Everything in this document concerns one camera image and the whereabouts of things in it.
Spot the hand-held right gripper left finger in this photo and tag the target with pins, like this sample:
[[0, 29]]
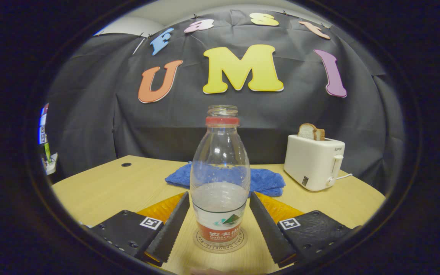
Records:
[[170, 229]]

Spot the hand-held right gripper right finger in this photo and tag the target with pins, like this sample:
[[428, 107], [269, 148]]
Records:
[[267, 229]]

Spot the round brown coaster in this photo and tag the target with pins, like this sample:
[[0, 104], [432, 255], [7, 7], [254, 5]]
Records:
[[243, 240]]

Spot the clear plastic water bottle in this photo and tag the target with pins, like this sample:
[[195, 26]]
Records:
[[220, 164]]

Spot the blue towel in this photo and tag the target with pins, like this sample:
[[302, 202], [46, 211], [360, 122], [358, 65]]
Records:
[[267, 181]]

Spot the white toaster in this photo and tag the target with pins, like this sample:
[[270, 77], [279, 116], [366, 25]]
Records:
[[311, 162]]

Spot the pale bread slice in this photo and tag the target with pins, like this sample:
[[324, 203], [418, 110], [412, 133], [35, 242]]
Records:
[[307, 131]]

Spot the brown bread slice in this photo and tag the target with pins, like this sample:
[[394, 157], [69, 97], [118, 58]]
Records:
[[320, 134]]

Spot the black backdrop cloth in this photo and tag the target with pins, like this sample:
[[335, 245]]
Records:
[[300, 107]]

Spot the white box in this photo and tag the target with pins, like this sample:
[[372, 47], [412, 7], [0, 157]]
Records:
[[52, 164]]

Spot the computer monitor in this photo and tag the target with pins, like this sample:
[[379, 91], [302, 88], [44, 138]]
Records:
[[43, 124]]

